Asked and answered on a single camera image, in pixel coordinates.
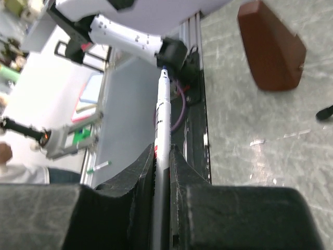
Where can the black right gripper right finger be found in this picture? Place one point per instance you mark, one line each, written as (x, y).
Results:
(206, 216)

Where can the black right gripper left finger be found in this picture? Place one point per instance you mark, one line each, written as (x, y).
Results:
(115, 215)

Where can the white whiteboard marker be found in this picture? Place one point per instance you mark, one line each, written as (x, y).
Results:
(161, 199)

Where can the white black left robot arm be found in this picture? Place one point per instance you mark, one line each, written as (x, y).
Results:
(86, 24)

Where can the brown wooden eraser block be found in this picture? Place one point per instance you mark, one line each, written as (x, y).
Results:
(274, 54)

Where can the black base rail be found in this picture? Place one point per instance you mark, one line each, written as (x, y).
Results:
(191, 135)

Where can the aluminium frame rail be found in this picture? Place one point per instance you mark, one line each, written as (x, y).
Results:
(190, 30)

